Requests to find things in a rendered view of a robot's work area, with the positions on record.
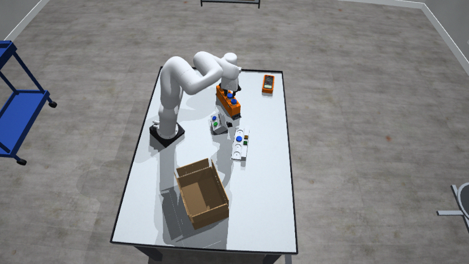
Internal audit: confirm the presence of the orange multimeter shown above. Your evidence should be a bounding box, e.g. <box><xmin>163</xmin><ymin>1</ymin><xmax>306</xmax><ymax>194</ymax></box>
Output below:
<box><xmin>262</xmin><ymin>75</ymin><xmax>275</xmax><ymax>94</ymax></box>

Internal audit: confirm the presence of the brown cardboard box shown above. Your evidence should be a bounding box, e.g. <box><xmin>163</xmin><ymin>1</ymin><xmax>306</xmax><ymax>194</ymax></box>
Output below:
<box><xmin>174</xmin><ymin>158</ymin><xmax>229</xmax><ymax>230</ymax></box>

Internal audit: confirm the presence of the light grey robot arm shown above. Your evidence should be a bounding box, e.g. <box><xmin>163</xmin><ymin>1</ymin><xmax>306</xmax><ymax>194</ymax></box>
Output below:
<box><xmin>152</xmin><ymin>52</ymin><xmax>242</xmax><ymax>139</ymax></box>

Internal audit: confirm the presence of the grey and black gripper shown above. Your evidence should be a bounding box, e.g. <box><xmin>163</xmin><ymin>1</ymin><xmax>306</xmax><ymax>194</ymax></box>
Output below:
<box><xmin>219</xmin><ymin>78</ymin><xmax>241</xmax><ymax>98</ymax></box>

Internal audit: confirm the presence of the grey key housing with green and blue buttons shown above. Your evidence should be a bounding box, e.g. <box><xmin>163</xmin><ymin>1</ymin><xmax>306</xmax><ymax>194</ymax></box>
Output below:
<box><xmin>211</xmin><ymin>111</ymin><xmax>233</xmax><ymax>135</ymax></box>

